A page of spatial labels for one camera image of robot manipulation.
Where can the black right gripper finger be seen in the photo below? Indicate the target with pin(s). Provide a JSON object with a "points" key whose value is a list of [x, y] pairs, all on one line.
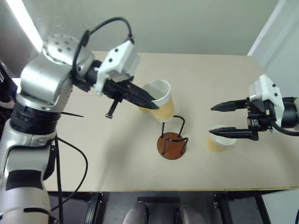
{"points": [[233, 133], [230, 106]]}

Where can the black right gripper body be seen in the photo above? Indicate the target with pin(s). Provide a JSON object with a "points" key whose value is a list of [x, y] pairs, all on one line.
{"points": [[260, 116]]}

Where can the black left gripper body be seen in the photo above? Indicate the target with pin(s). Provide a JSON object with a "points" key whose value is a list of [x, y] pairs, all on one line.
{"points": [[114, 89]]}

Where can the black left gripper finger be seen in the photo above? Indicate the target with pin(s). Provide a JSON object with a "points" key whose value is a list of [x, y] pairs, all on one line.
{"points": [[140, 92], [142, 102]]}

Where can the tan paper cup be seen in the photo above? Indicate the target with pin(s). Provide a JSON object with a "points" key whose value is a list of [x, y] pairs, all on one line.
{"points": [[143, 109], [217, 144], [164, 107]]}

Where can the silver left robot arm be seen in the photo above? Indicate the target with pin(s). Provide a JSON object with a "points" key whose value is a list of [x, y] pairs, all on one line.
{"points": [[42, 79]]}

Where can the dark grey rounded shape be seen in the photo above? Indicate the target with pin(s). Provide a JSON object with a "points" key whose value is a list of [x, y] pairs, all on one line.
{"points": [[136, 213], [190, 215]]}

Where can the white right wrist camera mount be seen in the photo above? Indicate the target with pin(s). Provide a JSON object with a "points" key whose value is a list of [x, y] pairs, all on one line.
{"points": [[271, 93]]}

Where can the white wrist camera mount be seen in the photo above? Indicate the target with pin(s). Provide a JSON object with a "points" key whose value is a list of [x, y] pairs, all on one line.
{"points": [[271, 93], [119, 63]]}

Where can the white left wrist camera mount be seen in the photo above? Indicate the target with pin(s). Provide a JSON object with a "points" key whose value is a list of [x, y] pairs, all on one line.
{"points": [[119, 63]]}

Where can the black table frame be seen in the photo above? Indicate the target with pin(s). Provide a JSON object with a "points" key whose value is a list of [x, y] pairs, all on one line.
{"points": [[93, 207]]}

